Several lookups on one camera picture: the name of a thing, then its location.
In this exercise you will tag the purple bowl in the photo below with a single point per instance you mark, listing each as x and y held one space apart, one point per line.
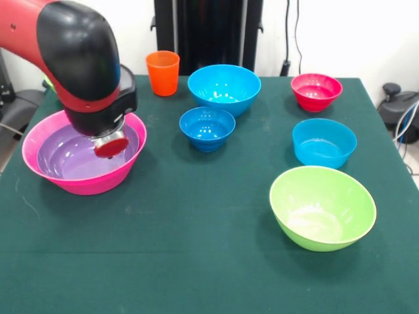
65 163

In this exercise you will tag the small pink bowl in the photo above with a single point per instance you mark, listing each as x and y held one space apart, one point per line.
316 98

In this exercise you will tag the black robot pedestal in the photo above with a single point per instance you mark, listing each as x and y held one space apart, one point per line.
203 32

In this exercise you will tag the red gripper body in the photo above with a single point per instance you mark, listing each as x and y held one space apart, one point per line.
111 148

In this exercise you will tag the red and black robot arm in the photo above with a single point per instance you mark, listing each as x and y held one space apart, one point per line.
75 49

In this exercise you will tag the orange cup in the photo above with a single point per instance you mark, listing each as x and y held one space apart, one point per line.
160 78

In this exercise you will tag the small dark blue bowl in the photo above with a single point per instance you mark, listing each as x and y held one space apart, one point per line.
206 137

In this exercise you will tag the large pink bowl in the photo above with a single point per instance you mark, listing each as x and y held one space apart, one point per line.
85 186

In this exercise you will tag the light blue straight-sided bowl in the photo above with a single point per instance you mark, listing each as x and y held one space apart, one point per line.
324 153

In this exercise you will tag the large blue bowl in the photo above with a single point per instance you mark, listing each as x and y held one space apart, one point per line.
226 81

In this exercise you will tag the dark green table cloth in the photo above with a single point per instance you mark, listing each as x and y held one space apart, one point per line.
196 261

